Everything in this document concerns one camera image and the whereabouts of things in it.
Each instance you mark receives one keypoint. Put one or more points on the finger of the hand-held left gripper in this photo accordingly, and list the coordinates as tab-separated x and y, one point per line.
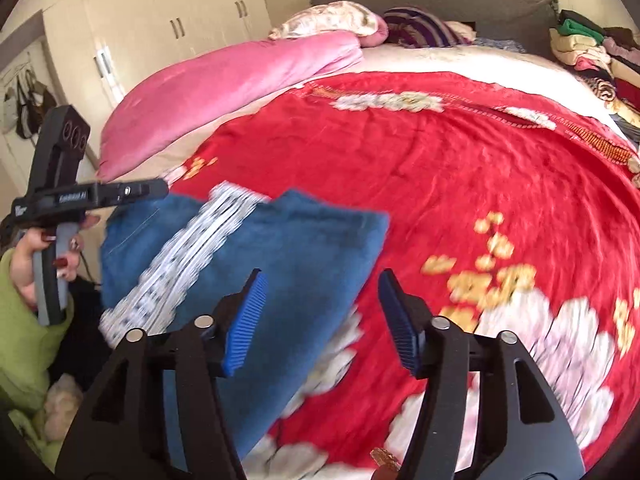
135	191

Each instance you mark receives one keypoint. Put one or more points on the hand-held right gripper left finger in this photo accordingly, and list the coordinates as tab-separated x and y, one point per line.
245	330

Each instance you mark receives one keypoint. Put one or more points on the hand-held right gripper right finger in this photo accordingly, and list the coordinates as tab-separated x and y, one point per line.
400	325

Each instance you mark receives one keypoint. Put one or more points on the blue pants with lace trim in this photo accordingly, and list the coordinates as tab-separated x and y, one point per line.
310	250

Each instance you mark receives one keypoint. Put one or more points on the person's left hand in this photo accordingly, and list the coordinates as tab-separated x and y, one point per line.
22	267

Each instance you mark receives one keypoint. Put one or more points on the dark hanging bag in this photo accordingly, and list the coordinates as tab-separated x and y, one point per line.
32	110

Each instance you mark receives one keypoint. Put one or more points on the pink quilt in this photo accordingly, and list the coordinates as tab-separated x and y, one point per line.
210	90

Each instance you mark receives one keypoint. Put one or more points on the dark cloth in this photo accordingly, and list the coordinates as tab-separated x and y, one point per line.
85	335

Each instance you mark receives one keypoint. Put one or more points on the red floral blanket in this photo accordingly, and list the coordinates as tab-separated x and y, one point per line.
450	160

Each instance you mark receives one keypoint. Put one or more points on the cream wardrobe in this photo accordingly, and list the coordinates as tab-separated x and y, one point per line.
150	0

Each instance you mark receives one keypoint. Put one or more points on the pale fluffy cloth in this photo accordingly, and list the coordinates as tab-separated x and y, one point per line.
62	405

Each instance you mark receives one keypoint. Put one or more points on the green cloth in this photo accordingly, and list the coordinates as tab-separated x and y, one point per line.
27	435

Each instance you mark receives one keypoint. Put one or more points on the floral pillow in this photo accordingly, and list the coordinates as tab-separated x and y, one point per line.
325	20

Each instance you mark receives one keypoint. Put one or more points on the blue patterned cloth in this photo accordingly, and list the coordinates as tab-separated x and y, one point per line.
500	45

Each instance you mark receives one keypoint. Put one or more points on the purple striped pillow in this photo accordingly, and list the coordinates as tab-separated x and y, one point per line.
420	27

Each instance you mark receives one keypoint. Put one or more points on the grey headboard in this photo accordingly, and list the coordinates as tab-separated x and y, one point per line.
475	5

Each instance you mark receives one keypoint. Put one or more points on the pile of folded clothes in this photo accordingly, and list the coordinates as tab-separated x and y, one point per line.
590	55

